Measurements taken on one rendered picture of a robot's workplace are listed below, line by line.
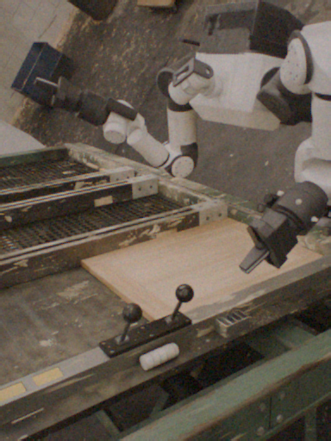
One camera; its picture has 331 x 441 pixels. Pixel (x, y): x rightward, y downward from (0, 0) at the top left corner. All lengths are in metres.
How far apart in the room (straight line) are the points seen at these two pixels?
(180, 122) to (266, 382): 0.89
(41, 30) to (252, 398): 6.17
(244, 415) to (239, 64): 0.81
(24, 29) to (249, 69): 5.55
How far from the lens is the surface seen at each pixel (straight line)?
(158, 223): 1.51
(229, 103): 1.26
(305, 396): 0.98
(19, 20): 6.63
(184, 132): 1.54
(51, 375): 0.95
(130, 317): 0.88
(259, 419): 0.90
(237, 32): 1.29
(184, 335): 1.05
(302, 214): 0.95
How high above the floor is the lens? 2.10
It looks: 39 degrees down
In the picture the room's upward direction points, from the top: 62 degrees counter-clockwise
